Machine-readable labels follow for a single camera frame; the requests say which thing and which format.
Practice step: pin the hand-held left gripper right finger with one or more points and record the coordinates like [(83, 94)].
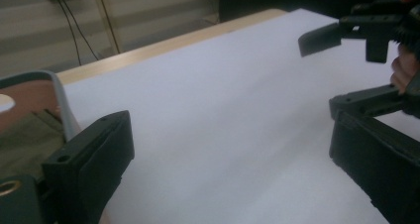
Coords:
[(379, 161)]

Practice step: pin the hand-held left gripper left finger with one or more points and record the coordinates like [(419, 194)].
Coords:
[(89, 158)]

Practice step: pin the white table cover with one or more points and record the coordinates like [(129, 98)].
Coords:
[(214, 118)]

